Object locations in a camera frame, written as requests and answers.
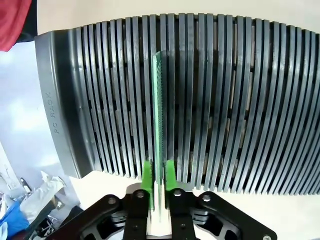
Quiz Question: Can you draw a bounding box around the green PCB board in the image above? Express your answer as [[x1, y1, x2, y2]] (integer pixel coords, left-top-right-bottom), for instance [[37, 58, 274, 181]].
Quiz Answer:
[[151, 51, 166, 222]]

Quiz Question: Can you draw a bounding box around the dark grey slotted PCB rack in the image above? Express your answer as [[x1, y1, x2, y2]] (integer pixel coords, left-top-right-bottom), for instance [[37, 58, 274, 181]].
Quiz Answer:
[[33, 12, 320, 196]]

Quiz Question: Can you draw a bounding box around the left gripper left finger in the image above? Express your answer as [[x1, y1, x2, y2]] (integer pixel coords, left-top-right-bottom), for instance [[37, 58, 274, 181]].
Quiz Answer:
[[44, 159, 154, 240]]

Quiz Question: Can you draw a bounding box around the person in blue shirt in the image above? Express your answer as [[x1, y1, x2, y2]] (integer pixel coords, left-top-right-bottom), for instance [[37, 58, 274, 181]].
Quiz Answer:
[[0, 199, 30, 239]]

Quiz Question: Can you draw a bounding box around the person in red jacket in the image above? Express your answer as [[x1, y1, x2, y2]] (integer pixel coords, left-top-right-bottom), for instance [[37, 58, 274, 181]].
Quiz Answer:
[[0, 0, 38, 53]]

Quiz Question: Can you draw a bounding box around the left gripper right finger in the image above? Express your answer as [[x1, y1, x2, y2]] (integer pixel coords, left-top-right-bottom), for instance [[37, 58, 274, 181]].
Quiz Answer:
[[163, 159, 278, 240]]

